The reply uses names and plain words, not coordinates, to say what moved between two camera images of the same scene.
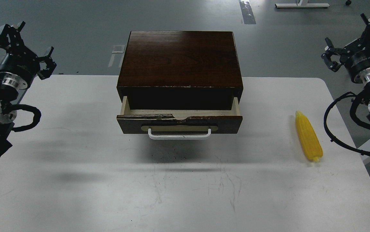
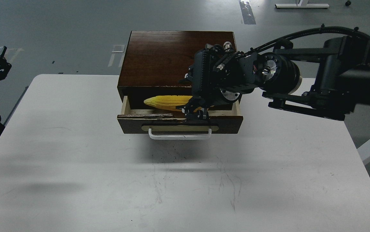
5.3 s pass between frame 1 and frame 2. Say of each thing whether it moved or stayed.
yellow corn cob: moved
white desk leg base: stayed
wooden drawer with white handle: stayed
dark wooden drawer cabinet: stayed
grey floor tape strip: stayed
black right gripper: moved
